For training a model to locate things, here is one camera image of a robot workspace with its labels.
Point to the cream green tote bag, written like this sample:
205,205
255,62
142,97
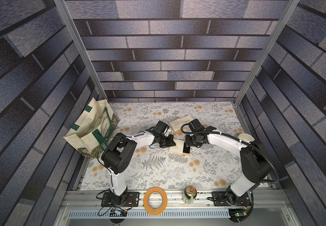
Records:
90,133

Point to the cream jewelry box middle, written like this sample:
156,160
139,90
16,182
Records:
176,125

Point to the cream drawer jewelry box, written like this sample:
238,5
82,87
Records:
180,148

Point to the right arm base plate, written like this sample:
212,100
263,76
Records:
222,199

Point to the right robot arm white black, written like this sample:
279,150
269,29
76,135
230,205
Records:
257,168

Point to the cream ceramic bowl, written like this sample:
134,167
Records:
246,137

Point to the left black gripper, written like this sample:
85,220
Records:
170,141

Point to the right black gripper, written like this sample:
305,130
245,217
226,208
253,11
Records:
192,141

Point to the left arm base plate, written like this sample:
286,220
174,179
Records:
127,199

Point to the perforated metal cable tray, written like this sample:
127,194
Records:
142,214

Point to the green drink can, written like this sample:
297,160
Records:
189,194

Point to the cream jewelry box right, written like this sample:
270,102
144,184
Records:
186,119

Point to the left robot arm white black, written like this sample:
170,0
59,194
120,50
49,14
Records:
118,154

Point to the orange tape roll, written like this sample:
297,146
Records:
155,201

